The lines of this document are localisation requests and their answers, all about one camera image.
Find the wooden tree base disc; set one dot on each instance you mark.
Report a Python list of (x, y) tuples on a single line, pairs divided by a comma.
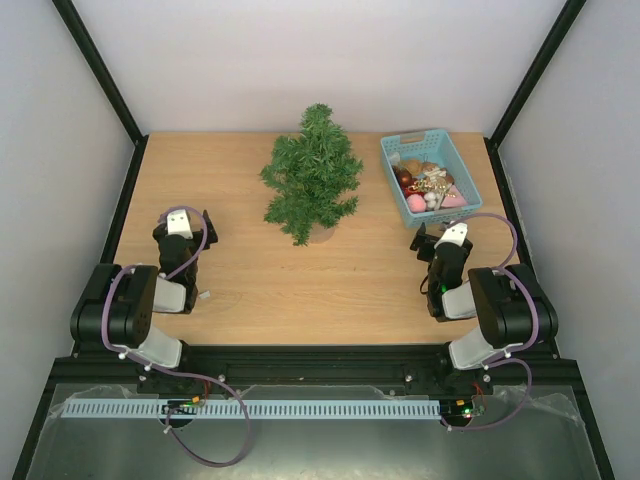
[(320, 234)]

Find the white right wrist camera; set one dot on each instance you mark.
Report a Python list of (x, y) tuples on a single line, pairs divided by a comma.
[(454, 234)]

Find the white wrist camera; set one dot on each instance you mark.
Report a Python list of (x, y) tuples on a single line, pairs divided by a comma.
[(178, 223), (454, 234)]

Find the small green christmas tree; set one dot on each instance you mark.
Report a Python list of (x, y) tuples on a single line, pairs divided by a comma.
[(314, 175)]

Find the red bauble ornament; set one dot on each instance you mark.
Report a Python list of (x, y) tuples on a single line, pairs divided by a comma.
[(404, 178)]

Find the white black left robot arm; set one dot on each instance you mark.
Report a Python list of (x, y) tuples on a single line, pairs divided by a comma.
[(117, 305)]

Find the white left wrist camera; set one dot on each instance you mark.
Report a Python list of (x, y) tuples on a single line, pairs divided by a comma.
[(178, 223)]

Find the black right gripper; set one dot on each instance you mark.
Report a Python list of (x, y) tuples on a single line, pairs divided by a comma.
[(421, 241)]

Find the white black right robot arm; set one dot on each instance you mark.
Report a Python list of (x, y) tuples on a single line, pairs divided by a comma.
[(512, 310)]

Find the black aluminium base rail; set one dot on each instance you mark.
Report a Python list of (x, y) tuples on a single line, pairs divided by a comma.
[(403, 370)]

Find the pink heart ornament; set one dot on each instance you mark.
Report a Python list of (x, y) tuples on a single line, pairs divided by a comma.
[(453, 199)]

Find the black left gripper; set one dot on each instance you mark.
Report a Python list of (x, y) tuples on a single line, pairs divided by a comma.
[(213, 236)]

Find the light blue cable duct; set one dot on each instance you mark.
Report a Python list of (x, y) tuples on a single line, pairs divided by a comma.
[(254, 409)]

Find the light blue plastic basket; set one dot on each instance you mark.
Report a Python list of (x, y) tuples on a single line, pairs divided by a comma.
[(441, 159)]

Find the pink pompom ornament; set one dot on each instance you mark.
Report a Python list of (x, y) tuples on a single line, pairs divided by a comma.
[(416, 203)]

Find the gold glitter merry ornament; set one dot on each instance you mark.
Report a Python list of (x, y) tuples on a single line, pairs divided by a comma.
[(438, 187)]

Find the white pompom ornament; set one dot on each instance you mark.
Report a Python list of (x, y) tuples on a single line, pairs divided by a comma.
[(433, 201)]

